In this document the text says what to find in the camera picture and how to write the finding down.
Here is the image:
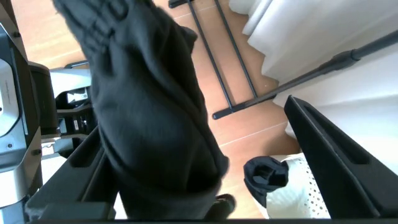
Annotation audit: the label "black clothes rack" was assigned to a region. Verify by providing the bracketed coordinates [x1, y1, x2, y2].
[167, 0, 398, 121]

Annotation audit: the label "black shorts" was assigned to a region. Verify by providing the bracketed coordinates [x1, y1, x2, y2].
[52, 0, 238, 220]

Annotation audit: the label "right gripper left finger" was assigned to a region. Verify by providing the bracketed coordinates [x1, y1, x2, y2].
[24, 126, 119, 218]

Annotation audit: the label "black garment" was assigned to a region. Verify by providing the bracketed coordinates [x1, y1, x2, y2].
[243, 156, 290, 208]

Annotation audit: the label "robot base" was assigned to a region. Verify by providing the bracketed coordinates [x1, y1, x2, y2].
[0, 0, 98, 224]

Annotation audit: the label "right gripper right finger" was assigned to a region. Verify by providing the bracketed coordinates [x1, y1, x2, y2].
[284, 95, 398, 218]

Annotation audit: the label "white curtain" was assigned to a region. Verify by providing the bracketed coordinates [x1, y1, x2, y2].
[228, 0, 398, 175]

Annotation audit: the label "white laundry basket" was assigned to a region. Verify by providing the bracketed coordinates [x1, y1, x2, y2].
[254, 152, 332, 219]

